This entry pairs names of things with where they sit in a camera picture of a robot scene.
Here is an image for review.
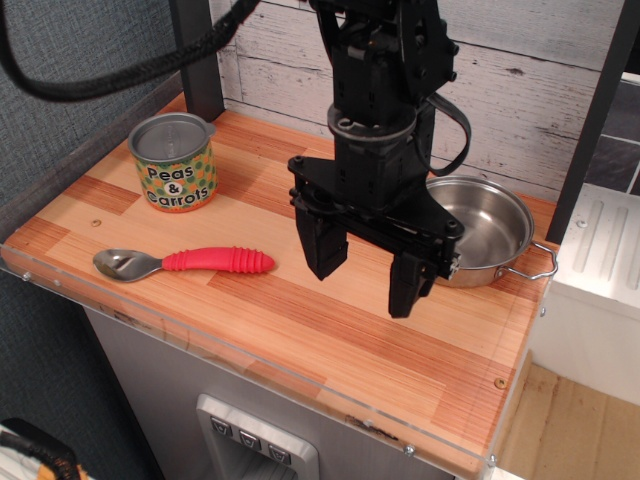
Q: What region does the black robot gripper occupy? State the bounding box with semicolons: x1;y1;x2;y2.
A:
288;135;464;318

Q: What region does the red handled metal spoon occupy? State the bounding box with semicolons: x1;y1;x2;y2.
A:
93;247;275;282

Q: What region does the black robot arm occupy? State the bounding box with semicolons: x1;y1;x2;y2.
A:
288;1;469;318

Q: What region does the peas and carrots can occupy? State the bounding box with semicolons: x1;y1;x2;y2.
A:
128;112;218;213

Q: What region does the clear acrylic edge guard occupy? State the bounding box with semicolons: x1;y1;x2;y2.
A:
2;245;502;478

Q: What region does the silver dispenser button panel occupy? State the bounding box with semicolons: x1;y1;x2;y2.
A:
196;394;320;479

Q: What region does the grey toy fridge cabinet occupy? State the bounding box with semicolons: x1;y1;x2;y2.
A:
86;309;452;479

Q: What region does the white toy sink unit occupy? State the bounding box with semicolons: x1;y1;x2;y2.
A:
529;184;639;404

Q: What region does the orange and black object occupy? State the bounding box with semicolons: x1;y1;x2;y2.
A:
1;418;90;479

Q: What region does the silver pan with handles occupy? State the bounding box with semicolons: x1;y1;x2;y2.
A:
426;176;558;288

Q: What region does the dark grey left post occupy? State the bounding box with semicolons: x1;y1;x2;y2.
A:
169;0;225;121

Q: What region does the dark grey post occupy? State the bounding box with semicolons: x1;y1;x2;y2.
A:
545;0;639;244
169;0;225;121

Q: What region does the dark grey right post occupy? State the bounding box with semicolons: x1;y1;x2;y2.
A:
545;0;639;244

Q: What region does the black braided cable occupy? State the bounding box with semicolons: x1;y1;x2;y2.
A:
0;0;261;104

